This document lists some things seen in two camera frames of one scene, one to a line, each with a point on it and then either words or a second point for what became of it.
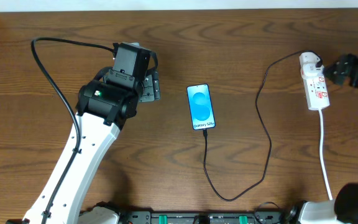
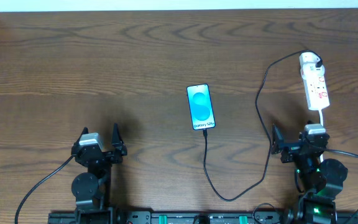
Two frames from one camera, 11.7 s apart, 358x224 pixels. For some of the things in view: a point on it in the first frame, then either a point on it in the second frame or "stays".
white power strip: (316, 91) stays
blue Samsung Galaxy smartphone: (201, 107) stays
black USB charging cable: (266, 66) stays
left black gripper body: (153, 90) → (106, 154)
